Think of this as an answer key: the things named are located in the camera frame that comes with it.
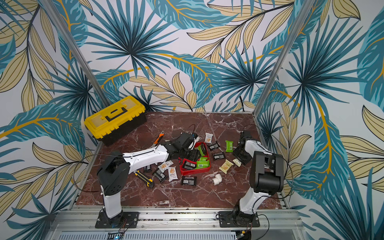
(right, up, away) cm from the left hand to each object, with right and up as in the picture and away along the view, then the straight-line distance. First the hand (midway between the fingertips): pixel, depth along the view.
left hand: (196, 155), depth 87 cm
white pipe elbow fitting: (+12, -13, -2) cm, 18 cm away
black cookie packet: (-22, -11, +1) cm, 24 cm away
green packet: (+22, +4, +14) cm, 26 cm away
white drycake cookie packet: (-14, -11, +1) cm, 18 cm away
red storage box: (-6, -7, +3) cm, 10 cm away
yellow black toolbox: (-54, +18, +3) cm, 57 cm away
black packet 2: (+14, -2, +8) cm, 17 cm away
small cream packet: (+26, -5, +7) cm, 27 cm away
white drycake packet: (-19, -7, +3) cm, 21 cm away
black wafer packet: (-4, -14, -2) cm, 14 cm away
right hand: (+28, -2, +8) cm, 29 cm away
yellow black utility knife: (-27, -14, -3) cm, 31 cm away
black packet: (+12, +4, +13) cm, 18 cm away
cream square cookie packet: (+18, -7, +4) cm, 20 cm away
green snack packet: (+3, -6, +3) cm, 7 cm away
